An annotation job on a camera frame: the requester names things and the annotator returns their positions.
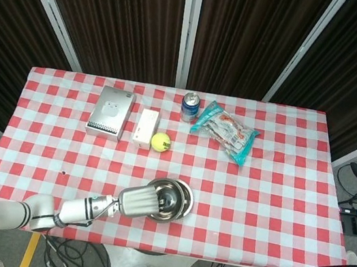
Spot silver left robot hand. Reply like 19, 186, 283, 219
114, 180, 170, 223

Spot yellow tennis ball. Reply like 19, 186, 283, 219
149, 131, 174, 155

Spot small white carton box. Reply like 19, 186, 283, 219
130, 107, 162, 152

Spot red white checkered tablecloth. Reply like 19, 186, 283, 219
0, 54, 357, 267

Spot silver earbuds box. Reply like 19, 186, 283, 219
82, 82, 138, 145

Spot blue soda can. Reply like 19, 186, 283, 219
178, 90, 203, 124

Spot teal snack packet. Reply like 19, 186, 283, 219
185, 97, 266, 170

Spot black cables under table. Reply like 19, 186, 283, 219
35, 233, 125, 267

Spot white partition post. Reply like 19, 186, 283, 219
262, 0, 345, 112
0, 0, 95, 73
168, 0, 203, 90

